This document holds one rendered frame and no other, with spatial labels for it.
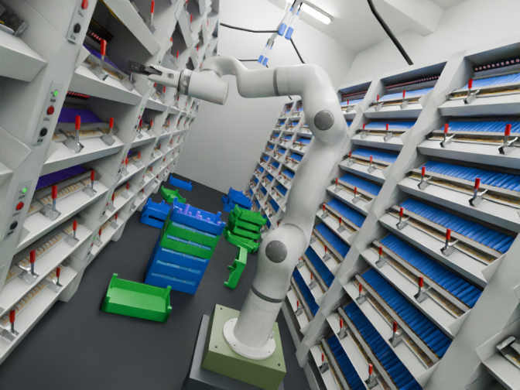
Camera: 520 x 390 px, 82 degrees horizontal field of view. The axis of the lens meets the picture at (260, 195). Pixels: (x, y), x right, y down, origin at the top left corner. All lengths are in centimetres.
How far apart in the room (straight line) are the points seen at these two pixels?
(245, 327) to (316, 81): 80
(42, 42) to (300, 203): 70
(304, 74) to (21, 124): 70
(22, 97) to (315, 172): 69
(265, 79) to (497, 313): 94
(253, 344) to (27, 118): 86
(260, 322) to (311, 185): 47
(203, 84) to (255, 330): 82
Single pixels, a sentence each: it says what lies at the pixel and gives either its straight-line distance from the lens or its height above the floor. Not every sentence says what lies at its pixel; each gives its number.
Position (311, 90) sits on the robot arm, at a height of 118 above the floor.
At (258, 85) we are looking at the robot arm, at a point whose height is 114.
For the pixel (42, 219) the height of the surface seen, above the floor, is 56.
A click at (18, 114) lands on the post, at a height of 85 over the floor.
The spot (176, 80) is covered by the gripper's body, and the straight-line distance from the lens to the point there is 110.
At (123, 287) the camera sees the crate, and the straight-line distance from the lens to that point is 178.
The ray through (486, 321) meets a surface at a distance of 110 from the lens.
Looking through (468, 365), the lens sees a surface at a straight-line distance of 112.
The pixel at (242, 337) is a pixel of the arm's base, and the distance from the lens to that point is 109.
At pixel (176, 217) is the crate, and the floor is 43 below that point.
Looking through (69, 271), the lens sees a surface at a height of 16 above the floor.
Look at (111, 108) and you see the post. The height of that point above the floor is 86.
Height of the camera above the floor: 97
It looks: 9 degrees down
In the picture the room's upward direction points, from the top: 24 degrees clockwise
